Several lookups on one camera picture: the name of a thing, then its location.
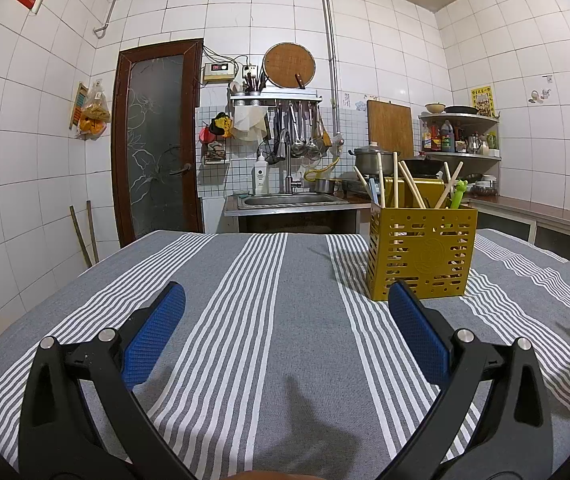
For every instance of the white soap bottle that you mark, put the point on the white soap bottle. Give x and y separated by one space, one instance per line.
260 177

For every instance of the beige bowl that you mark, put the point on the beige bowl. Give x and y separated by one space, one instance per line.
435 108

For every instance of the grey white striped tablecloth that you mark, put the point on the grey white striped tablecloth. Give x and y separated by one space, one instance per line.
275 310

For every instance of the steel sink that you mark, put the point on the steel sink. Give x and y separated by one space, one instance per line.
290 201

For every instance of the white hanging bag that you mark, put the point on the white hanging bag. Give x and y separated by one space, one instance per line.
250 125

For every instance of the black wok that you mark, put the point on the black wok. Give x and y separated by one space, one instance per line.
425 166

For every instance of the row of hanging kitchen utensils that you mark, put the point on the row of hanging kitchen utensils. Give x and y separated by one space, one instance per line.
297 132

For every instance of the steel gas stove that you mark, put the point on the steel gas stove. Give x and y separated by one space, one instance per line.
352 187

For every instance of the metal corner shelf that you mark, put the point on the metal corner shelf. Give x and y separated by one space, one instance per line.
465 116

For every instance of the white wall pipe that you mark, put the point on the white wall pipe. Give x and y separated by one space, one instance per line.
329 50

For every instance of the brown frosted glass door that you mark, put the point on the brown frosted glass door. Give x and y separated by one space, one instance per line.
157 150

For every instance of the cluster of small bowls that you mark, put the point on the cluster of small bowls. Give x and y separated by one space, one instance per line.
485 186

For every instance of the round woven tray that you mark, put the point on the round woven tray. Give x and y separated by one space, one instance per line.
289 65

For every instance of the black pan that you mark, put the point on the black pan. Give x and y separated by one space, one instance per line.
461 110

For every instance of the yellow perforated utensil holder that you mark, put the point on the yellow perforated utensil holder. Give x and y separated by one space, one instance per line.
422 260

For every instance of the light blue plastic spoon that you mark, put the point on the light blue plastic spoon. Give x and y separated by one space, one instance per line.
375 195

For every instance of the wooden cutting board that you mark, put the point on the wooden cutting board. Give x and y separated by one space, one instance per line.
390 125

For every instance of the yellow wall print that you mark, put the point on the yellow wall print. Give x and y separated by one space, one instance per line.
482 101

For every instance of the wooden stick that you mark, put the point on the wooden stick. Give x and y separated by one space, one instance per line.
81 235
93 232

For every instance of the glass-door counter cabinet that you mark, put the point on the glass-door counter cabinet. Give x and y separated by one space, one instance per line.
540 225

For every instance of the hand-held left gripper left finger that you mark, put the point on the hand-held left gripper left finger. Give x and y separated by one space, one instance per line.
157 330

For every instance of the metal wall rack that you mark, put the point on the metal wall rack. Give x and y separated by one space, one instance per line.
275 100

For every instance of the steel pot with lid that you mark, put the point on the steel pot with lid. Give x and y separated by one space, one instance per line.
365 157

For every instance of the wall hook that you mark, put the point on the wall hook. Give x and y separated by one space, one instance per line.
537 95

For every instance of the row of condiment bottles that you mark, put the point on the row of condiment bottles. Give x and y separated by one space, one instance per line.
445 140

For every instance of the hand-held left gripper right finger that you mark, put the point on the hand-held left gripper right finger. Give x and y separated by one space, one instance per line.
417 332

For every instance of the beige wall controller box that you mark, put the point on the beige wall controller box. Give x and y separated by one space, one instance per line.
218 72

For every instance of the small steel pot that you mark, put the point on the small steel pot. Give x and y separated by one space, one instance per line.
326 186

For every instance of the steel faucet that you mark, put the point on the steel faucet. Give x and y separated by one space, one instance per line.
287 160

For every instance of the hanging orange plastic bag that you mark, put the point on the hanging orange plastic bag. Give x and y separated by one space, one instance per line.
94 112

